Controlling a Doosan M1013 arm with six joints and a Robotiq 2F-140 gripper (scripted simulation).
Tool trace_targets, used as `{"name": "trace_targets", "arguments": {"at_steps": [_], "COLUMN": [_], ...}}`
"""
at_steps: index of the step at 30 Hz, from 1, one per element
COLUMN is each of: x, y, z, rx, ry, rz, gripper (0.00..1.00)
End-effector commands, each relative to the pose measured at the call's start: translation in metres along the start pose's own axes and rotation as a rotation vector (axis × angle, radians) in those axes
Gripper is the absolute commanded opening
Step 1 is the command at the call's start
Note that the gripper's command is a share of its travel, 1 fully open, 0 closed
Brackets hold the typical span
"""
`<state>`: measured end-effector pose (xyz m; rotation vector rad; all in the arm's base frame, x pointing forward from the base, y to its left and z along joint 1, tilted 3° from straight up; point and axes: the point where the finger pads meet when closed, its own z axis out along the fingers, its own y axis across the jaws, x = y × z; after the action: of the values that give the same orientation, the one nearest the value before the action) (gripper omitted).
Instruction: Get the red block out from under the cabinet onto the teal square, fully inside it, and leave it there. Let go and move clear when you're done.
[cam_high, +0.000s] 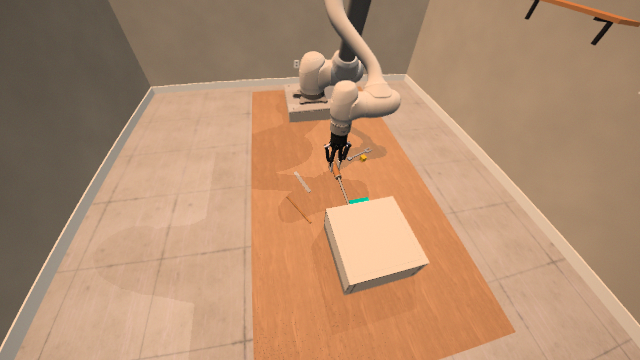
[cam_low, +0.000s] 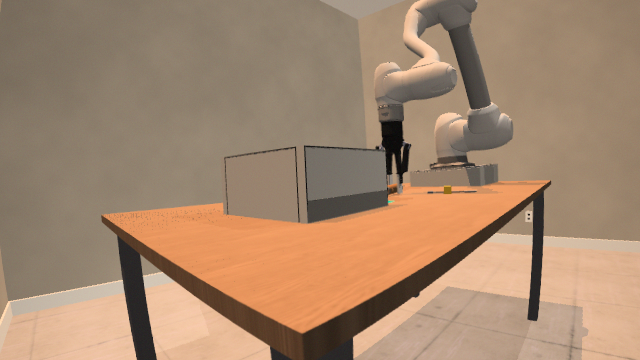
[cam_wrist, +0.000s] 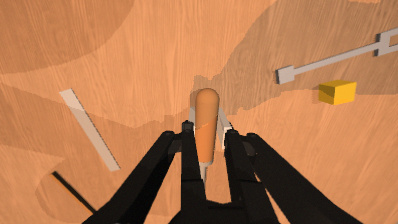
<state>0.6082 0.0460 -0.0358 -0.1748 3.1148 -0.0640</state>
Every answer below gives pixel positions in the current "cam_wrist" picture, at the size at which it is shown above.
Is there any yellow cube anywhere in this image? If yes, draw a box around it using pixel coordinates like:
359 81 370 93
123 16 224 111
318 80 356 105

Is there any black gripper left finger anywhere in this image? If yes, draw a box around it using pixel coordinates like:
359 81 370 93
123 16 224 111
81 107 211 224

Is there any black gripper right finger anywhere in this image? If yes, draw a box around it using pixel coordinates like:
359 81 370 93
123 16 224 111
217 108 363 224

